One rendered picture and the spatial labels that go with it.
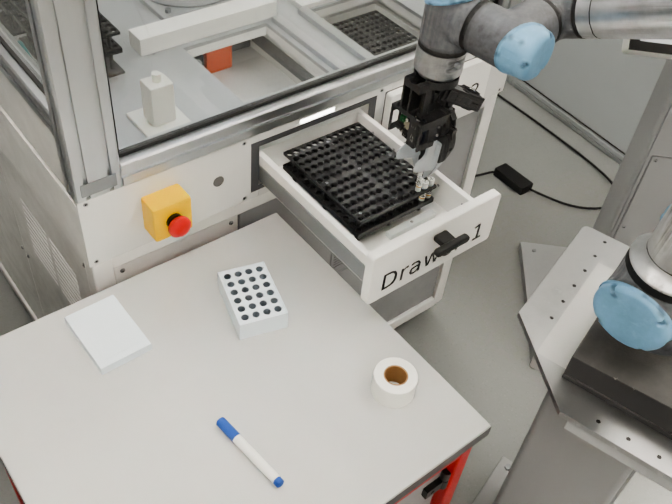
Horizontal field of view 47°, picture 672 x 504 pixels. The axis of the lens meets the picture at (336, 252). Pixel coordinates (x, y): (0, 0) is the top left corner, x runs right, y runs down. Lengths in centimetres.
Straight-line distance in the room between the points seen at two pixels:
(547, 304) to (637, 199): 84
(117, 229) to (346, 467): 54
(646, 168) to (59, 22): 154
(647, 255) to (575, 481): 64
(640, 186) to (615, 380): 99
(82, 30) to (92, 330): 47
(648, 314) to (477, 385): 119
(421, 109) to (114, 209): 52
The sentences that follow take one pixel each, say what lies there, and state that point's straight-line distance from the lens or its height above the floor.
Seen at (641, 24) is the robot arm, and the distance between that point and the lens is 113.
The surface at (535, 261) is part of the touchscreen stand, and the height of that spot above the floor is 3.
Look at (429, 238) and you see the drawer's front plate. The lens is 128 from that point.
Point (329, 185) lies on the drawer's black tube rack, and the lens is 136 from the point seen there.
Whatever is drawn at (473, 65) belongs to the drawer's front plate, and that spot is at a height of 93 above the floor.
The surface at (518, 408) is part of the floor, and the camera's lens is 224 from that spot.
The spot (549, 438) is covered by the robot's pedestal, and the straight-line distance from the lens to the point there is 157.
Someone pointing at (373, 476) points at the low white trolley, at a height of 76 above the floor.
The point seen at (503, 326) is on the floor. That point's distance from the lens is 241.
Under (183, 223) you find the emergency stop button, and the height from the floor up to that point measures 89.
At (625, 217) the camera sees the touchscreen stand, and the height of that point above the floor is 40.
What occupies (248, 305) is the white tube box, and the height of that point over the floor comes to 80.
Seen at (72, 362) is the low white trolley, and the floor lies 76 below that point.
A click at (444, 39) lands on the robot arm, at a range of 115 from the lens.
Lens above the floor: 178
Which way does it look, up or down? 45 degrees down
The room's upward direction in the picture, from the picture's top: 7 degrees clockwise
